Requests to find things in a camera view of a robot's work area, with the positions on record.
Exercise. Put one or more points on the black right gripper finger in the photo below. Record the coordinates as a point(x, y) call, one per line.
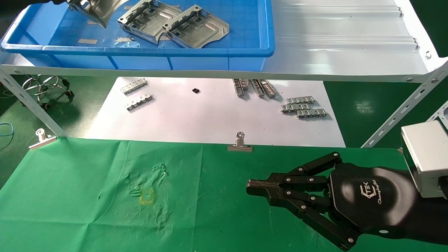
point(262, 184)

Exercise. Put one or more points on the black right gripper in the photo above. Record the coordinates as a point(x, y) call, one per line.
point(371, 199)

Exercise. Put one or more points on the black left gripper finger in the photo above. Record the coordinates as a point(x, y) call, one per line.
point(63, 1)

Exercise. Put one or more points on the stamped sheet metal bracket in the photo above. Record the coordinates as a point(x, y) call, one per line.
point(150, 17)
point(199, 29)
point(98, 10)

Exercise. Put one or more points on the grey metal link strip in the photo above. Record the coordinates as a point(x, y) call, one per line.
point(295, 108)
point(311, 113)
point(301, 100)

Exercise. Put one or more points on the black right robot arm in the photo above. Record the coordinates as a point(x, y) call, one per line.
point(434, 218)

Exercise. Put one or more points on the silver bulldog clip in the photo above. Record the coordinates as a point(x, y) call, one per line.
point(43, 141)
point(240, 148)

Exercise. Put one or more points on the chrome stool base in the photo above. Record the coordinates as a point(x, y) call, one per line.
point(45, 85)

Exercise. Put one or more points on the white sheet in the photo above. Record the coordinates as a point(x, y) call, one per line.
point(210, 115)

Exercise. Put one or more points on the perforated white angle strut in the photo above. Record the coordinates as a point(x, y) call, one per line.
point(31, 101)
point(406, 106)
point(439, 113)

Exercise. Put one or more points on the small notched metal strip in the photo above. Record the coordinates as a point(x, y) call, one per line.
point(139, 102)
point(133, 86)

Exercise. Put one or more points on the green cloth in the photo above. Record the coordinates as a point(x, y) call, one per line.
point(140, 196)

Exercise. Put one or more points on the blue plastic bin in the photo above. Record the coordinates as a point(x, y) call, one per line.
point(210, 52)

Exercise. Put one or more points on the white metal shelf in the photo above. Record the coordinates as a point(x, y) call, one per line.
point(350, 52)

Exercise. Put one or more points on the top metal rail pile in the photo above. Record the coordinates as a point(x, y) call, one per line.
point(269, 89)

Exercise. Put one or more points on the short metal rail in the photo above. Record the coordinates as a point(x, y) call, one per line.
point(258, 88)
point(238, 88)
point(245, 84)

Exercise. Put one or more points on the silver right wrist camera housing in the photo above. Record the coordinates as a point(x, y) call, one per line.
point(428, 157)

